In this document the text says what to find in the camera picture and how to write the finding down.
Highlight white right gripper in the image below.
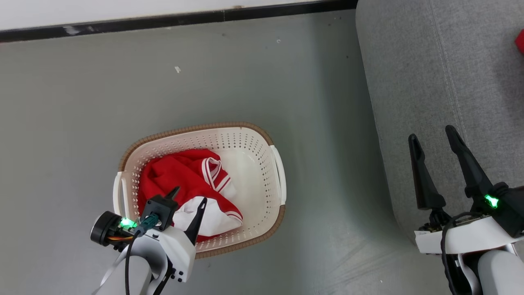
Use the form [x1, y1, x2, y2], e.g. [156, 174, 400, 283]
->
[408, 125, 524, 255]

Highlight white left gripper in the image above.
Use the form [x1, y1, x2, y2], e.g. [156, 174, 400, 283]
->
[137, 186, 208, 284]

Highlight red white Bulls jersey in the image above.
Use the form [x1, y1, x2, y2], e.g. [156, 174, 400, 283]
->
[137, 149, 244, 242]

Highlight white perforated laundry basket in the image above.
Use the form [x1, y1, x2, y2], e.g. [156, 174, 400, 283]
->
[113, 121, 287, 259]

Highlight grey fabric sofa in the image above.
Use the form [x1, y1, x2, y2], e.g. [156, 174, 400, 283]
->
[355, 0, 524, 242]

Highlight black baseboard strip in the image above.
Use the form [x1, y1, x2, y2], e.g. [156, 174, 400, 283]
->
[0, 0, 359, 43]

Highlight teal left camera connector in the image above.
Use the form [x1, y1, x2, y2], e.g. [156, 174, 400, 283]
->
[134, 213, 161, 238]

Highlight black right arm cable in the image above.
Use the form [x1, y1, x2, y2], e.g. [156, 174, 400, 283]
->
[440, 211, 486, 295]

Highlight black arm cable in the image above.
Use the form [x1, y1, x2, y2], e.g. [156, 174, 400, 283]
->
[124, 229, 142, 295]
[440, 211, 486, 295]

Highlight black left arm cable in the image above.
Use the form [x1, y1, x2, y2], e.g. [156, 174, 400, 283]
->
[124, 229, 142, 295]

